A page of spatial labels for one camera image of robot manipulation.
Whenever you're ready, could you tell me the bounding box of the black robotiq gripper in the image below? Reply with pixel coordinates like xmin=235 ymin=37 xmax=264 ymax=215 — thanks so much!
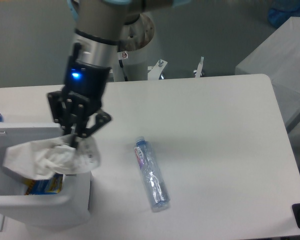
xmin=47 ymin=42 xmax=112 ymax=149

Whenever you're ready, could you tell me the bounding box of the white plastic wrapper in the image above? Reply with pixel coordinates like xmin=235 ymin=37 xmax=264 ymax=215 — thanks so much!
xmin=3 ymin=135 xmax=101 ymax=180

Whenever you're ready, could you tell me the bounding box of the clear crushed plastic bottle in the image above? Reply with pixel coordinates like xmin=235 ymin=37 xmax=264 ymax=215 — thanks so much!
xmin=134 ymin=136 xmax=171 ymax=213

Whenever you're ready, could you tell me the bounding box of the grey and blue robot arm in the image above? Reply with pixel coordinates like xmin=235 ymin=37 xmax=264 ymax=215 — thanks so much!
xmin=47 ymin=0 xmax=188 ymax=149

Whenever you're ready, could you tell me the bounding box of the white plastic trash can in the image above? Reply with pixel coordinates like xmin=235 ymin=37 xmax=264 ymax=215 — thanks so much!
xmin=0 ymin=123 xmax=92 ymax=227

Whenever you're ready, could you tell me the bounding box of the blue and yellow packet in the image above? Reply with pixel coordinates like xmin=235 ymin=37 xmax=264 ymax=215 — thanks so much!
xmin=24 ymin=173 xmax=64 ymax=196

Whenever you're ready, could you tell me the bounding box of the white covered box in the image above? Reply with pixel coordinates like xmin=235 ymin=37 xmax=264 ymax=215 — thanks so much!
xmin=235 ymin=17 xmax=300 ymax=132

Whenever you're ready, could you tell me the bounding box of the blue bag in background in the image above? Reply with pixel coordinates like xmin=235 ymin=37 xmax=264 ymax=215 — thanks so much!
xmin=267 ymin=0 xmax=300 ymax=29

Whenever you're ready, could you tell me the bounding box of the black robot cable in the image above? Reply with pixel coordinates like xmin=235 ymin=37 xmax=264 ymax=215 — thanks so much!
xmin=117 ymin=51 xmax=129 ymax=82

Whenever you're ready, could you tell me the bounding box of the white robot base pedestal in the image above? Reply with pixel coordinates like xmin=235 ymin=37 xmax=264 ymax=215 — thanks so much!
xmin=111 ymin=13 xmax=168 ymax=82

